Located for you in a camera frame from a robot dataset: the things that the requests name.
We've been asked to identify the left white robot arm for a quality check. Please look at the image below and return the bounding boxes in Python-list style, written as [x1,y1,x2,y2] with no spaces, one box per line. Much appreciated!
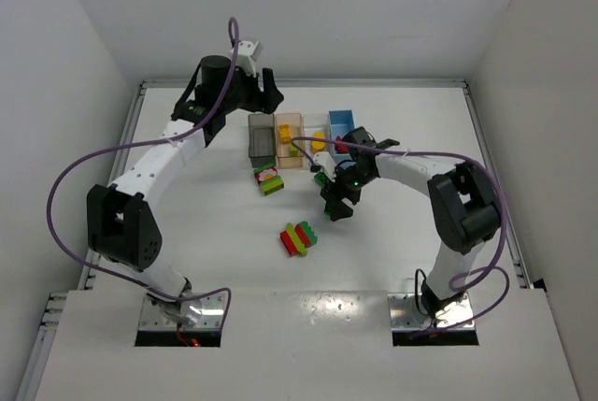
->
[86,55,284,308]

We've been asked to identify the blue container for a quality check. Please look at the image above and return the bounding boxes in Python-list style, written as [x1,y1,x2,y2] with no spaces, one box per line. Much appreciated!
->
[329,109,355,164]

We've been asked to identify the clear transparent container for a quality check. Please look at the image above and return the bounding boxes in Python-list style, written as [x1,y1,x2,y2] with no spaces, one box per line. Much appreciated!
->
[302,114,334,169]

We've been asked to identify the red curved lego piece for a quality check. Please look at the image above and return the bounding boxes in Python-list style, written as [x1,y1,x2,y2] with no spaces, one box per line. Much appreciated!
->
[335,136,349,155]

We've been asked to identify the yellow round lego piece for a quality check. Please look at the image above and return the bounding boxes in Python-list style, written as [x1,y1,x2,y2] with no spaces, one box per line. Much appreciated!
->
[311,132,326,153]

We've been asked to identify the red white green lego stack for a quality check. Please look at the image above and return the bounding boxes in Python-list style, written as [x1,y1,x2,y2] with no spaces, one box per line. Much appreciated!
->
[253,163,284,196]

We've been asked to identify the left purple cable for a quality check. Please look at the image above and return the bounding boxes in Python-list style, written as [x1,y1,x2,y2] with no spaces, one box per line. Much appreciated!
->
[46,16,244,313]

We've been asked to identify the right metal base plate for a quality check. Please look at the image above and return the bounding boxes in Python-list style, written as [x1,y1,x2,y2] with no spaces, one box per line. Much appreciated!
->
[388,293,476,333]

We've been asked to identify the grey transparent container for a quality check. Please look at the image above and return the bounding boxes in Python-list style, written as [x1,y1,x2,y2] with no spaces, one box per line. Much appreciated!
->
[248,114,276,167]

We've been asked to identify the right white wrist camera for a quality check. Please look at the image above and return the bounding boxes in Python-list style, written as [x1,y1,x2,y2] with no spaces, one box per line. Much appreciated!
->
[310,151,336,181]

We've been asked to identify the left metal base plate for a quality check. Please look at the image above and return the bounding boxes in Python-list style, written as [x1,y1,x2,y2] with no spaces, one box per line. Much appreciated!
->
[138,293,228,333]

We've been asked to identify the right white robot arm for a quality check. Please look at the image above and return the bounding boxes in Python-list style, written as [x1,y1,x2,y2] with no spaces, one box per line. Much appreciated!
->
[311,127,502,319]

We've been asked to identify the metal base plate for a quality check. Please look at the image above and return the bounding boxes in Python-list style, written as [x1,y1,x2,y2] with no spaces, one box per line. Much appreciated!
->
[388,293,476,333]
[138,293,228,333]

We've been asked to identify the dark green lego brick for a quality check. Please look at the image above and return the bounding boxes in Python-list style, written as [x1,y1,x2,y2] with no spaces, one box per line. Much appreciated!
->
[324,203,335,219]
[314,172,329,188]

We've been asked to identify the left aluminium frame rail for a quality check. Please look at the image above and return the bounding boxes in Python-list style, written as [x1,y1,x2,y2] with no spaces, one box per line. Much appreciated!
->
[77,80,146,290]

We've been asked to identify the orange transparent container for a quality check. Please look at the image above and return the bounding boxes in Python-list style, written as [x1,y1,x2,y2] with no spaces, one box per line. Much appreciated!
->
[275,113,304,169]

